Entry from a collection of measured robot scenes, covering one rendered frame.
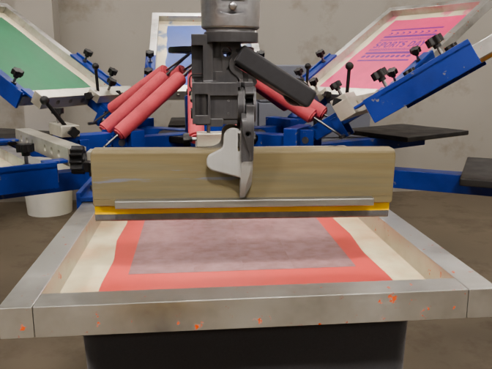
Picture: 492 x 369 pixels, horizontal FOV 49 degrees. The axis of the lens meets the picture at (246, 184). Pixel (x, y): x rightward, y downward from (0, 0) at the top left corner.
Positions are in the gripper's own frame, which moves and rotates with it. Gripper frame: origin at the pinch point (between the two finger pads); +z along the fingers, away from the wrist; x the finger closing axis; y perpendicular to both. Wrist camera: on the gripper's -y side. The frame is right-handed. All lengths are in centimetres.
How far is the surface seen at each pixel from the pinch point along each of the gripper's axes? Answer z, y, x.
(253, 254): 13.9, -2.4, -10.6
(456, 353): 109, -109, -139
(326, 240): 13.8, -15.9, -16.5
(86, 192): 9.5, 28.8, -38.6
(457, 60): -17, -59, -62
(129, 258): 14.0, 17.3, -10.5
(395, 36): -30, -92, -193
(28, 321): 12.2, 25.8, 14.1
